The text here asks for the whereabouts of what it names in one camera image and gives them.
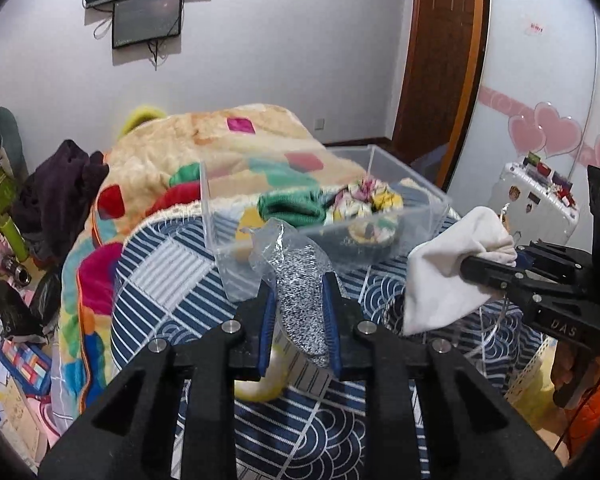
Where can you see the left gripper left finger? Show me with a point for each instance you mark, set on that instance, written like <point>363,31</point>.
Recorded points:
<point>267,294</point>

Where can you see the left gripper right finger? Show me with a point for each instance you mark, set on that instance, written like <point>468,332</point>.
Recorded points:
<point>330,296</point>

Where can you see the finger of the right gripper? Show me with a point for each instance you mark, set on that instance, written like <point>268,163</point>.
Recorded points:
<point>528,259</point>
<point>487,273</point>

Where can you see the silver glitter pouch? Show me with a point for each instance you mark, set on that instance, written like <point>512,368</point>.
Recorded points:
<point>294,266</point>

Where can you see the white drawstring pouch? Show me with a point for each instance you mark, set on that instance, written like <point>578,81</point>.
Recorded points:
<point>435,294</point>

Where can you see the green knitted cloth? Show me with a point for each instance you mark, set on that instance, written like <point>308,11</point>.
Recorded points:
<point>299,208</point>

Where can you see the floral fabric scrunchie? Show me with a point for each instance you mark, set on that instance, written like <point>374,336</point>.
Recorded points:
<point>370,208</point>

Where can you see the right hand on handle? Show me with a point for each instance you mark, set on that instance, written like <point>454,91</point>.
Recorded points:
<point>567,374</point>

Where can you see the clear plastic storage box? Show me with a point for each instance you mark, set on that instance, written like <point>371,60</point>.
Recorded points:
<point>232,183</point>

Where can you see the yellow felt piece in box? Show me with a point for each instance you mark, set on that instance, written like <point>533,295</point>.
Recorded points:
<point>247,225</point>

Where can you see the navy patterned tablecloth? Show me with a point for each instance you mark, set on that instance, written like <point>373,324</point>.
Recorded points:
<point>168,286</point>

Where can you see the beige colourful patch blanket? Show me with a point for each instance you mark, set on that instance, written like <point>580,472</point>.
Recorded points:
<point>155,166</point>

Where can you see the brown wooden door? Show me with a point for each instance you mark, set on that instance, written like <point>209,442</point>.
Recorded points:
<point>441,77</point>

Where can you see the dark purple clothing pile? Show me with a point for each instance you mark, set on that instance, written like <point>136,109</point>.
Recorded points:
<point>54,202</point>

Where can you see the colourful block game box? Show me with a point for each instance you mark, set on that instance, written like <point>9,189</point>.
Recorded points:
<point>28,365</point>

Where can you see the green cardboard box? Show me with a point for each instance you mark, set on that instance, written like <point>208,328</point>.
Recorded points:
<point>8,193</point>

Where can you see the grey green plush toy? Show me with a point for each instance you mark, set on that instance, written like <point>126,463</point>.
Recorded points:
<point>11,152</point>

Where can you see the small black wall monitor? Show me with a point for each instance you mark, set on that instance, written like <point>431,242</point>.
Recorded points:
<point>141,21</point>

